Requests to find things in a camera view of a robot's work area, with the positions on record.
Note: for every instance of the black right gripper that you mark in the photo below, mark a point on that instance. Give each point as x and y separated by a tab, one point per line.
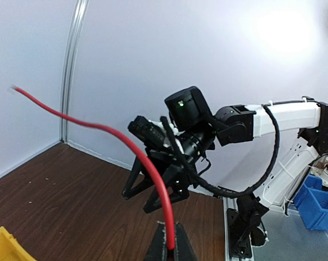
176	176

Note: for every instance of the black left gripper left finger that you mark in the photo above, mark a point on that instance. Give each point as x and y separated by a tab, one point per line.
158	250

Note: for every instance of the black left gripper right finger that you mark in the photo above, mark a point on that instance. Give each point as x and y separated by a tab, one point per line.
183	249

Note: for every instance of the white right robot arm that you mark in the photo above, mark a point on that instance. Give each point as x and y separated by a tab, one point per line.
301	136

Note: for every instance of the blue storage bin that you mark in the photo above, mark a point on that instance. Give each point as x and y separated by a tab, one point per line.
312	204

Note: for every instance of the yellow bin right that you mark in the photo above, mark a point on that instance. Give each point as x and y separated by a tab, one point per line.
10	249

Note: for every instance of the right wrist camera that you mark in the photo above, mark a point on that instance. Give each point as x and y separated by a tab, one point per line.
151	133

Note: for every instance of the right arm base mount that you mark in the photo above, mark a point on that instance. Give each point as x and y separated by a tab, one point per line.
245	228

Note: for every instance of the aluminium front rail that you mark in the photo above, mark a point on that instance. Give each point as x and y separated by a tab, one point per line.
273	236

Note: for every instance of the aluminium frame post right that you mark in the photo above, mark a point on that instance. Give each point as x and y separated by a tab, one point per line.
71	53

